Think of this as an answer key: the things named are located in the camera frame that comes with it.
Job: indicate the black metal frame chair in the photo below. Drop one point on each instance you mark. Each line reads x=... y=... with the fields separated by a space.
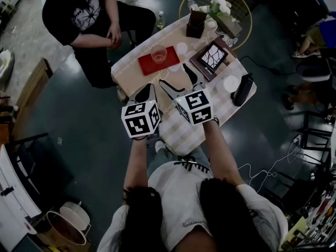
x=294 y=193
x=315 y=132

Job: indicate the person's left forearm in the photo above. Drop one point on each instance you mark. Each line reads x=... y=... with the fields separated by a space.
x=136 y=164

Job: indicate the black speaker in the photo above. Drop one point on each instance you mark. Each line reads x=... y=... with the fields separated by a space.
x=242 y=89

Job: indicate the white pet bed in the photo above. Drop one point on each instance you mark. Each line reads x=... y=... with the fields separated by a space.
x=5 y=67

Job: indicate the white desk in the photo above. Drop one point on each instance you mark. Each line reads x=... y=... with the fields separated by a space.
x=13 y=198

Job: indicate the red tray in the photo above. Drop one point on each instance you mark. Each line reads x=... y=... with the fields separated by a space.
x=147 y=64

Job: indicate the person's blue jeans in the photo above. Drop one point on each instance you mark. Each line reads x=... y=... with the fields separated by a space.
x=168 y=159

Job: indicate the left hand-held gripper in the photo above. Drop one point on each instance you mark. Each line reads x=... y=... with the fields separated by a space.
x=139 y=125

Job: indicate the wooden plank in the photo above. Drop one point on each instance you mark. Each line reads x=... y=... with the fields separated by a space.
x=31 y=90

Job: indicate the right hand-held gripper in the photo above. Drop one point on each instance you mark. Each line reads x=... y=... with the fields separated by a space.
x=197 y=106

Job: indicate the person's white shoe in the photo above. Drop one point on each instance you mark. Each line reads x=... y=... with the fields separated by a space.
x=160 y=146

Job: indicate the cardboard box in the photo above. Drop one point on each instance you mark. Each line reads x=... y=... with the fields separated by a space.
x=52 y=241

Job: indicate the translucent cup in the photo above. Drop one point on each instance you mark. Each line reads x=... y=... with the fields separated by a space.
x=159 y=55

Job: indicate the white round lid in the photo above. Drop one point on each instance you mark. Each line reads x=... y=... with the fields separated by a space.
x=231 y=84

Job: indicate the dark brown box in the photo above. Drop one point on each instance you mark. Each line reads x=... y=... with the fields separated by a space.
x=195 y=26

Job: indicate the person's white shirt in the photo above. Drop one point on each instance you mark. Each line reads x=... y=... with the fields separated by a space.
x=181 y=198

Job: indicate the black tablet with cracked pattern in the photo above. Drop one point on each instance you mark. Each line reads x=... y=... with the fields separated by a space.
x=212 y=56

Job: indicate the clear water bottle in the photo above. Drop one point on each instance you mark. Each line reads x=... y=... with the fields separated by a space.
x=192 y=4

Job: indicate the white flowers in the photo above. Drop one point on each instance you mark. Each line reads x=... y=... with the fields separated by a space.
x=221 y=5

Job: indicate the brown book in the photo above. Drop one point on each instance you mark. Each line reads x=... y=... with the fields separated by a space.
x=199 y=64

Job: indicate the person's right forearm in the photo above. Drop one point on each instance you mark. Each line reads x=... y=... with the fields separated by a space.
x=220 y=153

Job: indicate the yellow board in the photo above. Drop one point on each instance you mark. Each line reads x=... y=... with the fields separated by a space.
x=298 y=230

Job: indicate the table with checked tablecloth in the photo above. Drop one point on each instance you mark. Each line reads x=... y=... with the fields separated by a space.
x=183 y=132

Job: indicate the grey tissue box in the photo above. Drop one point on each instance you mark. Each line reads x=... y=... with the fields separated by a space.
x=228 y=26

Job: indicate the black metal frame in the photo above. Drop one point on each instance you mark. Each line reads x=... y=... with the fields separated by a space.
x=29 y=139

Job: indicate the bottle with yellowish liquid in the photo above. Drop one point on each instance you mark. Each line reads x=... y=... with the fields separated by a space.
x=161 y=21

